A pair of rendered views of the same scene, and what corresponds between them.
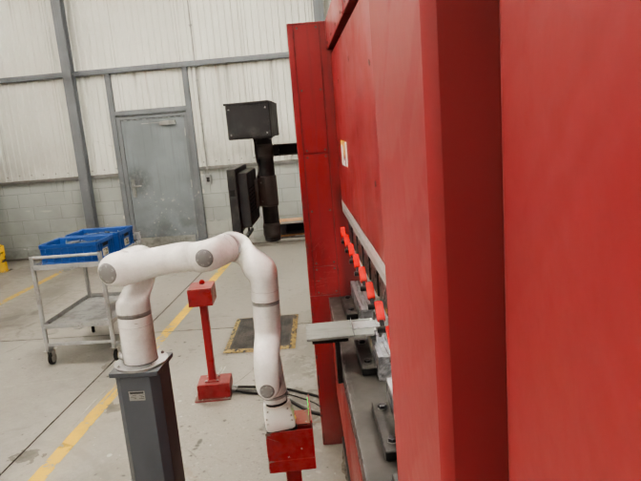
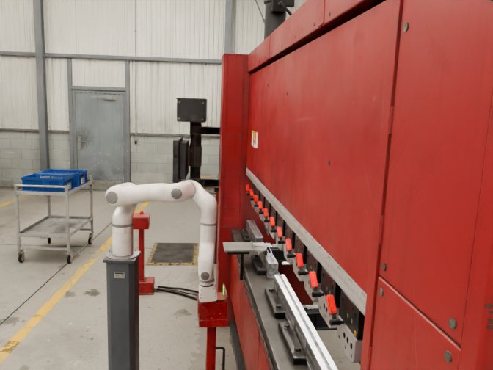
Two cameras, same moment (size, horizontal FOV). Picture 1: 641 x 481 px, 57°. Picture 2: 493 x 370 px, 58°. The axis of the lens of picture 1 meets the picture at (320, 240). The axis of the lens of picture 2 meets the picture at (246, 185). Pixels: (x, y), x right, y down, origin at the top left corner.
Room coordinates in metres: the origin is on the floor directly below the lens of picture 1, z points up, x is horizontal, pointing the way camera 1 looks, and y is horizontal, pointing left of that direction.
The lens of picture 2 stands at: (-0.52, 0.23, 1.87)
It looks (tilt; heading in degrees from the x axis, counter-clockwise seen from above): 10 degrees down; 354
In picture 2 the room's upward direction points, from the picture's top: 2 degrees clockwise
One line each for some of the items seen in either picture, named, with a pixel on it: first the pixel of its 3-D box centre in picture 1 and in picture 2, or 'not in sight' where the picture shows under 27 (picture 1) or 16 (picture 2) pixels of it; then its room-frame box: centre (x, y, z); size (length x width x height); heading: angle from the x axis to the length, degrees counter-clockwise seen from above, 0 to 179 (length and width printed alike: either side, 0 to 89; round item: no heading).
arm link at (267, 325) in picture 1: (267, 347); (206, 250); (1.80, 0.20, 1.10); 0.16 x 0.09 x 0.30; 177
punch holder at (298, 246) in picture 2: not in sight; (307, 258); (1.25, -0.22, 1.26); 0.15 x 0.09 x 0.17; 2
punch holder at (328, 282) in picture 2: not in sight; (337, 296); (0.85, -0.23, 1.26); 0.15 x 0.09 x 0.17; 2
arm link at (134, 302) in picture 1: (135, 280); (125, 203); (2.06, 0.68, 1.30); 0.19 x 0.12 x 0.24; 159
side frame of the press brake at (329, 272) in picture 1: (381, 238); (268, 194); (3.20, -0.34, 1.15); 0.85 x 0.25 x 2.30; 92
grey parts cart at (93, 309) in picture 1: (95, 294); (56, 216); (5.08, 2.04, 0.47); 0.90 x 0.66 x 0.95; 176
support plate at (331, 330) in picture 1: (339, 329); (243, 247); (2.22, -0.04, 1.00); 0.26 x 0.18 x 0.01; 92
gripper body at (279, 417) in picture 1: (279, 413); (207, 291); (1.84, 0.19, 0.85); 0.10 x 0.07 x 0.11; 94
